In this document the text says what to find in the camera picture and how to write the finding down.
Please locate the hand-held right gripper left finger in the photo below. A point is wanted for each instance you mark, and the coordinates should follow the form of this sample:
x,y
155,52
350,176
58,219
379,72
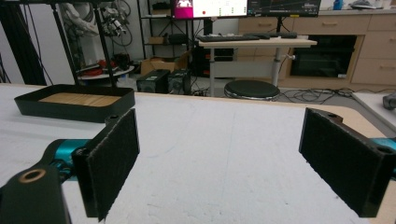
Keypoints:
x,y
109,161

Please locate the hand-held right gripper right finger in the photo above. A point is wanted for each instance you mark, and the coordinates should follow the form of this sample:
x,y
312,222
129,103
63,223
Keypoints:
x,y
342,158

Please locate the black tray with wooden bottom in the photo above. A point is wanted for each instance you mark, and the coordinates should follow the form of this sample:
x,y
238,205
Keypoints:
x,y
77,104

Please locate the grey device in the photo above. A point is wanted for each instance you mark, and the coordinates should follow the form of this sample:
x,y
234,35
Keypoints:
x,y
389,101

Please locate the round white table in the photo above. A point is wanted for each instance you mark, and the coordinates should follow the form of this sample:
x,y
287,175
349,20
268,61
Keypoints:
x,y
106,73

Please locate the black computer case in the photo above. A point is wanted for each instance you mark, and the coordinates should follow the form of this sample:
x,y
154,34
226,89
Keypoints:
x,y
153,81
180,81

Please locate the black oven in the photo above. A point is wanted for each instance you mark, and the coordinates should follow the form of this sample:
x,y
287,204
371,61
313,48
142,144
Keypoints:
x,y
323,56

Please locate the cardboard box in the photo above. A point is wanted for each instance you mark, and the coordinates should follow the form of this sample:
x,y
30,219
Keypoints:
x,y
157,66

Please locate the round black stool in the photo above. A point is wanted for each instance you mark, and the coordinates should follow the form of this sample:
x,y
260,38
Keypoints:
x,y
251,90

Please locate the wooden cabinet with drawers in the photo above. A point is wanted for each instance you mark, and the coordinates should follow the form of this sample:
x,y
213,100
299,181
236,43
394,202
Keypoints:
x,y
373,40

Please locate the black metal shelf rack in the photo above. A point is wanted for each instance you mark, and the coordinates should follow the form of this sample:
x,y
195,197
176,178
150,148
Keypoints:
x,y
165,31

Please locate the wooden desk with white legs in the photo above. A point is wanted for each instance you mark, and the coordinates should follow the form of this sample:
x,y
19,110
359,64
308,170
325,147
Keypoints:
x,y
255,43

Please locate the blue bottle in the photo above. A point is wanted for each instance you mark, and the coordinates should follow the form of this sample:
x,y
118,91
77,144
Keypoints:
x,y
338,4

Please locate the monitor with dark screen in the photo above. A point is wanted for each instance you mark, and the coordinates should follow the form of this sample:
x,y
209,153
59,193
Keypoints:
x,y
285,7

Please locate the black keyboard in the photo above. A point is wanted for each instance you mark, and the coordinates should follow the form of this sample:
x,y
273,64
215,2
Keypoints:
x,y
229,38

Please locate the monitor with white screen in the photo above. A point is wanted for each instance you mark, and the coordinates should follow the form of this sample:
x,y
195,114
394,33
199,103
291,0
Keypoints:
x,y
211,7

